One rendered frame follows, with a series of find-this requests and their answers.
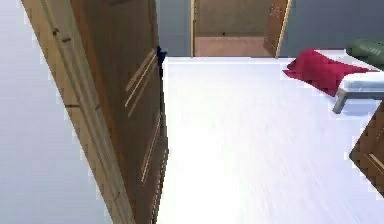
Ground white bed with grey legs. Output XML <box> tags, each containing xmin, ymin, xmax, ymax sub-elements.
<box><xmin>315</xmin><ymin>49</ymin><xmax>384</xmax><ymax>115</ymax></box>

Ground green pillow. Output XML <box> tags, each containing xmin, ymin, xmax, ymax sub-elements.
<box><xmin>345</xmin><ymin>39</ymin><xmax>384</xmax><ymax>67</ymax></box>

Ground brown wooden cabinet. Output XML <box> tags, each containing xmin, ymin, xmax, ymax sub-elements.
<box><xmin>348</xmin><ymin>101</ymin><xmax>384</xmax><ymax>198</ymax></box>

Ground brown wooden open door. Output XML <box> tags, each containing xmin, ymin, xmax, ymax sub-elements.
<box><xmin>263</xmin><ymin>0</ymin><xmax>293</xmax><ymax>59</ymax></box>

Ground dark blue door handle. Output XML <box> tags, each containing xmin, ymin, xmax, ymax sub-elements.
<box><xmin>156</xmin><ymin>45</ymin><xmax>168</xmax><ymax>78</ymax></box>

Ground brown wooden room door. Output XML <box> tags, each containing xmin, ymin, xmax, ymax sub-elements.
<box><xmin>20</xmin><ymin>0</ymin><xmax>170</xmax><ymax>224</ymax></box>

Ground red cloth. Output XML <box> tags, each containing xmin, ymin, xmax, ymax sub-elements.
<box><xmin>282</xmin><ymin>48</ymin><xmax>378</xmax><ymax>98</ymax></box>

